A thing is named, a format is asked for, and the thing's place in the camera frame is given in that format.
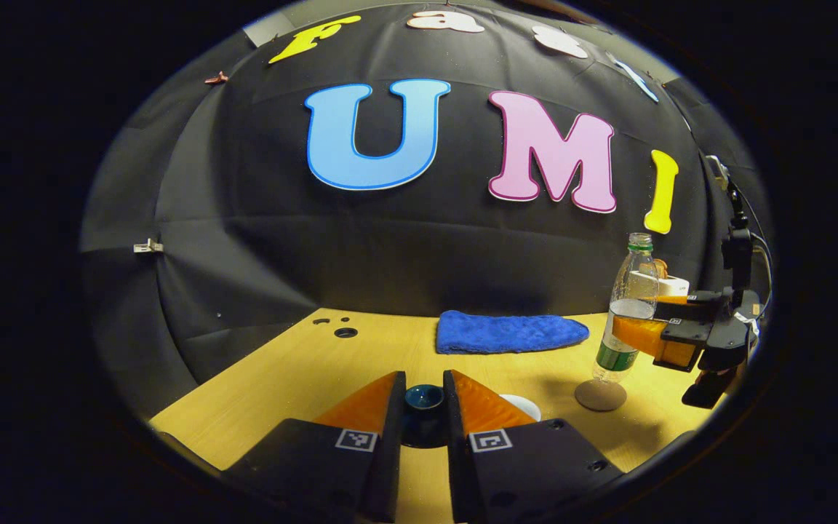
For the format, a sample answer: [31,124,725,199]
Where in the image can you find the dark blue teacup lid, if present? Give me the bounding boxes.
[403,384,447,449]

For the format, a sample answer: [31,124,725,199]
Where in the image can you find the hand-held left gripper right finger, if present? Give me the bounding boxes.
[442,369,623,524]

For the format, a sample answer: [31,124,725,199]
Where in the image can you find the white teacup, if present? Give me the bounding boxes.
[499,394,542,423]

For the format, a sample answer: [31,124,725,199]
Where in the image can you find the white toaster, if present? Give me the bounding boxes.
[655,271,691,299]

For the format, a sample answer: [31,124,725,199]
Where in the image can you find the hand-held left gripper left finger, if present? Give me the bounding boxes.
[223,370,407,524]

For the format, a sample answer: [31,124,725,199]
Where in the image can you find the black backdrop cloth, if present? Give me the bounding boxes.
[79,0,773,426]

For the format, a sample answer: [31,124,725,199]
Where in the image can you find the blue towel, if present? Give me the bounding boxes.
[436,310,590,356]

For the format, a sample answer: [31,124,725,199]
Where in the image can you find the round brown coaster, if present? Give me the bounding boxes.
[574,378,628,413]

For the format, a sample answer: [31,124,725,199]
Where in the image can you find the clear plastic water bottle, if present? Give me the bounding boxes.
[592,233,660,384]

